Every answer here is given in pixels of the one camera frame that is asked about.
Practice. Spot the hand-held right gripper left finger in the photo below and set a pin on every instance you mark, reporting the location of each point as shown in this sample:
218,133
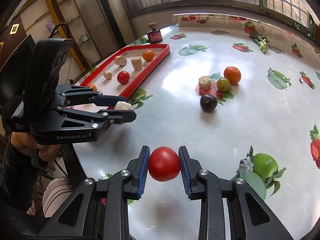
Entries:
143,172

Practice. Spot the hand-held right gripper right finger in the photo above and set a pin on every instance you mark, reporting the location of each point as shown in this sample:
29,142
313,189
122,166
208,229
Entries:
185,172

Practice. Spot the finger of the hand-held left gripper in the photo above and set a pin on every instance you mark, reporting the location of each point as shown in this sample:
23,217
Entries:
125,117
105,100

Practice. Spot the orange mandarin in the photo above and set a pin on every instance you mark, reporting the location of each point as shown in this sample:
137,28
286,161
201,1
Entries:
92,87
232,75
148,55

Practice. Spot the large red tomato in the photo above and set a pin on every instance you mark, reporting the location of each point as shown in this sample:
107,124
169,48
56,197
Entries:
164,164

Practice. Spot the small red tomato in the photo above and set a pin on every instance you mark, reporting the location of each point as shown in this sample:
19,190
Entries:
123,77

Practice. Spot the tall beige porous chunk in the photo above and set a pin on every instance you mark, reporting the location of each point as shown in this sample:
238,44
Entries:
136,63

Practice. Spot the red rimmed tray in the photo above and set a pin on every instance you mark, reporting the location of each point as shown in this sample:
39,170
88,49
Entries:
160,51

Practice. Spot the person's left forearm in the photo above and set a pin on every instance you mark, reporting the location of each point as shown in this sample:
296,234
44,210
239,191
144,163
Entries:
17,180

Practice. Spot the person's left hand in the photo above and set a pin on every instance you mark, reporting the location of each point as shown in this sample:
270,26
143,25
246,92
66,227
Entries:
22,142

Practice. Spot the black monitor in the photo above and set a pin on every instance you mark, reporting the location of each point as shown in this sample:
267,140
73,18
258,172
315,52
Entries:
17,55

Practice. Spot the fruit printed tablecloth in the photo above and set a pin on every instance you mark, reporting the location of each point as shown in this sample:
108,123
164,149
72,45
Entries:
175,120

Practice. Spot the purple plush toy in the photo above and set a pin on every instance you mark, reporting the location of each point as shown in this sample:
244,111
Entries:
50,26

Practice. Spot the wooden shelf rack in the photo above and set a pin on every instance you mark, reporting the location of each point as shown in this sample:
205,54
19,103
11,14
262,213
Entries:
53,7

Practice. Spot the dark purple plum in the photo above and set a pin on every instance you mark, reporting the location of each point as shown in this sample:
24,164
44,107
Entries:
208,102

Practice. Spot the black jar red label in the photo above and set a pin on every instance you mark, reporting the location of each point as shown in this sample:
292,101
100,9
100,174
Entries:
154,36

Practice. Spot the white floor air conditioner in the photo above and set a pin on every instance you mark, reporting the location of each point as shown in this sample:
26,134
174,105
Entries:
117,10

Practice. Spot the green grape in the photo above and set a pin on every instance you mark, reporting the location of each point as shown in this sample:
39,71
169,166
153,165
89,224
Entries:
223,84

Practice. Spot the green bok choy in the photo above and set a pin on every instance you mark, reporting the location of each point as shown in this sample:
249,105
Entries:
262,43

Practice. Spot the green bottle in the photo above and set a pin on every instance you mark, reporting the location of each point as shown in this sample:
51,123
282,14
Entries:
310,27

